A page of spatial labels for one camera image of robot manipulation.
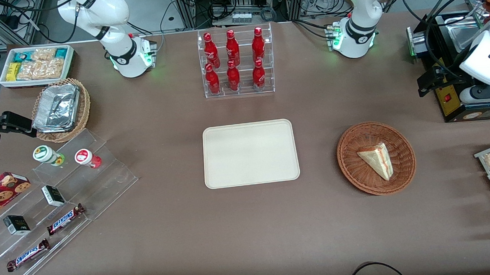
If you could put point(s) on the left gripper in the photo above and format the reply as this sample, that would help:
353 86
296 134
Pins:
446 75

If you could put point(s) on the triangle sandwich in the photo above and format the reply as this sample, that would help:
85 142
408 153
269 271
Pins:
376 160

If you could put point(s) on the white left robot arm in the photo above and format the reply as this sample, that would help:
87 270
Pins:
359 5

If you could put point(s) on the light wicker basket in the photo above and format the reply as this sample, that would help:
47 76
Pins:
85 108

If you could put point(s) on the brown wicker basket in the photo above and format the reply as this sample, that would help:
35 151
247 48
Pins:
355 169

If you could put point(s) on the cream plastic tray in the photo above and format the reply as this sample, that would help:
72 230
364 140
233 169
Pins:
250 154

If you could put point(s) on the black metal appliance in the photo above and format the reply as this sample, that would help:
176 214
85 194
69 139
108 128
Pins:
457 109

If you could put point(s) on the green lid yogurt cup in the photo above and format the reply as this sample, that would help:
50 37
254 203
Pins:
44 154

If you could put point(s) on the silver foil packets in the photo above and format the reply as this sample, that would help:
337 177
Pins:
57 107

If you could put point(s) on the yellow snack packet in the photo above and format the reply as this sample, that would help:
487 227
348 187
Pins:
13 71

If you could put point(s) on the red tartan cookie box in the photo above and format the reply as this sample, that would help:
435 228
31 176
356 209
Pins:
2 192

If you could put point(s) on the clear cracker bag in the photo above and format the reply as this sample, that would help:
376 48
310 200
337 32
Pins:
40 69
43 53

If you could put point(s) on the teal snack packet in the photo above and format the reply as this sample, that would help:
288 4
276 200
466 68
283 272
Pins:
22 56
61 53

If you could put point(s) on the small black carton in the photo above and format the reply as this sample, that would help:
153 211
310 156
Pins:
53 195
17 225

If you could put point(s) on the red lid yogurt cup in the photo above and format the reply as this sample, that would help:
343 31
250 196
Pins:
84 157

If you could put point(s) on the white rectangular snack bin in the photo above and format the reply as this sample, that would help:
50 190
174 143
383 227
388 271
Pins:
71 58

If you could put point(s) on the Snickers chocolate bar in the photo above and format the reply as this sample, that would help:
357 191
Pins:
64 219
28 255

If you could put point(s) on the clear acrylic stepped shelf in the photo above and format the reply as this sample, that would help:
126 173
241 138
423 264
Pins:
104 178

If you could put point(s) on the red cola bottle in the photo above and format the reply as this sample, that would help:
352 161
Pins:
258 46
211 51
233 78
258 77
232 49
212 81

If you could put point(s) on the clear acrylic bottle rack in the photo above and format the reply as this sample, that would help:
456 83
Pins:
244 91

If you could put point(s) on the white power strip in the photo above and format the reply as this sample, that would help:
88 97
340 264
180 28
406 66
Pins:
241 17

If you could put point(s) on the aluminium frame stand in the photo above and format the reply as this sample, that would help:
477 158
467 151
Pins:
12 24

